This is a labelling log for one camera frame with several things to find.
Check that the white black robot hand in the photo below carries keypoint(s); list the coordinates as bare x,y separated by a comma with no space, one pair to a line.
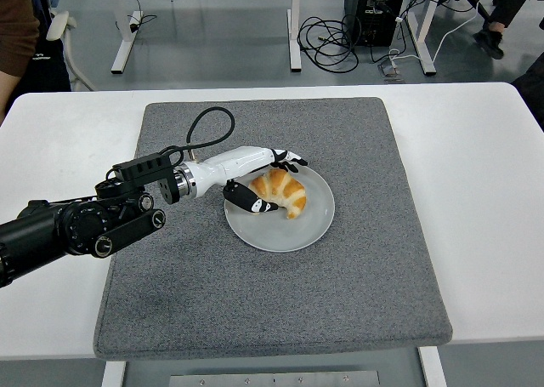
229,163

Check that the golden croissant bread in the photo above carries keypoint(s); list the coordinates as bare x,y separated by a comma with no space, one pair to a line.
289,191

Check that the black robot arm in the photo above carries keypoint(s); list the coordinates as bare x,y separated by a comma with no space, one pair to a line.
85,225

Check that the grey round plate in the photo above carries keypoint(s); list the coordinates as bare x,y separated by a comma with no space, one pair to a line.
276,234

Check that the grey metal plate with screws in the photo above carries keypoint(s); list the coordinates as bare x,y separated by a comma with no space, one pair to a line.
272,379

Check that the white desk leg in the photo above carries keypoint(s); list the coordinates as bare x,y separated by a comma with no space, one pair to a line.
295,42
123,42
425,42

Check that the grey fabric mat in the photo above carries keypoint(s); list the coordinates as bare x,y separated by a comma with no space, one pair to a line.
276,297

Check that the floor socket box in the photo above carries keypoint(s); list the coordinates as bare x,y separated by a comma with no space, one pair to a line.
392,70

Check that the black computer tower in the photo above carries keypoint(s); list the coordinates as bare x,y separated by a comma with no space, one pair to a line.
374,17

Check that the white chair armrest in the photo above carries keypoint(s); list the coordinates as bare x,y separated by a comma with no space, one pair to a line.
59,23

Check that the white table leg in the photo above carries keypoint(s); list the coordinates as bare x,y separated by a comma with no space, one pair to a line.
433,370
112,374

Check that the person in brown sleeve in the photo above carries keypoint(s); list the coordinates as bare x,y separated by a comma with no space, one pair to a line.
17,21

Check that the person with black shoe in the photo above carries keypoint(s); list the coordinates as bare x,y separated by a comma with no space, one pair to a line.
489,42

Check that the black fabric object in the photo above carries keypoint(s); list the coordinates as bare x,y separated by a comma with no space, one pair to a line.
531,93

